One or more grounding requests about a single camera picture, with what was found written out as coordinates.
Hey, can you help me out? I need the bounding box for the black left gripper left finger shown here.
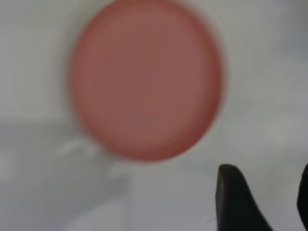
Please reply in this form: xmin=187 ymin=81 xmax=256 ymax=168
xmin=215 ymin=164 xmax=275 ymax=231

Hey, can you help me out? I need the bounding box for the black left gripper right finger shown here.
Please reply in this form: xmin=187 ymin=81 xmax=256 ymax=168
xmin=296 ymin=163 xmax=308 ymax=223

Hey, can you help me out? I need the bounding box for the pink round plate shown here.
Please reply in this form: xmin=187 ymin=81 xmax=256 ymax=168
xmin=68 ymin=0 xmax=228 ymax=162

